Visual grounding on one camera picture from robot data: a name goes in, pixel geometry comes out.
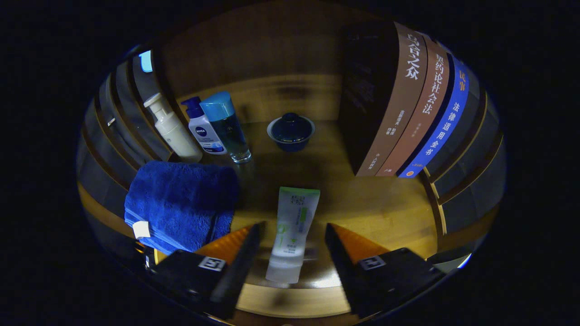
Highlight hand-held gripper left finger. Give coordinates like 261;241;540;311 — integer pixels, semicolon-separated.
152;221;267;317

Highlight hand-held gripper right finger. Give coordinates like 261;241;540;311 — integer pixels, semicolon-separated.
324;223;447;319

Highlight white green cream tube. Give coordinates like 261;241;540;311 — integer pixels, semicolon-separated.
266;187;321;284

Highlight wooden countertop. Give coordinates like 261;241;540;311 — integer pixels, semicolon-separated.
154;119;439;290

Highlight wooden cabinet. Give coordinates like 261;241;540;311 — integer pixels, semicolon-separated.
77;5;507;324

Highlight blue folded towel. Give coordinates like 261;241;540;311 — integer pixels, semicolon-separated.
124;161;241;255

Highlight white lotion bottle blue cap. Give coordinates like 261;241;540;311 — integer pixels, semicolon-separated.
181;96;227;155

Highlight teal transparent bottle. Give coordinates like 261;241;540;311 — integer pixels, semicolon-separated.
200;91;252;164

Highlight blue lidded tea bowl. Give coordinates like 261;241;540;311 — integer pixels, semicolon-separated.
267;113;316;153

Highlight white pump bottle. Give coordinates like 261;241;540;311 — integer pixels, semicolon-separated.
144;93;203;163

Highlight dark brown book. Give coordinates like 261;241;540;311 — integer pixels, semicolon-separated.
340;22;428;177

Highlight blue book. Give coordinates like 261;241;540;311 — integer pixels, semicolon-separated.
397;53;470;178

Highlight reddish brown book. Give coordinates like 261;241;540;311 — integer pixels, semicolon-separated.
375;34;450;177

